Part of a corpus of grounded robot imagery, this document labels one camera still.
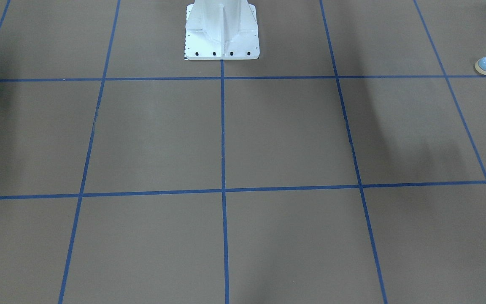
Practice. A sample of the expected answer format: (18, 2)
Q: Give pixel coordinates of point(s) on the white camera stand pedestal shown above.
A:
(221, 30)

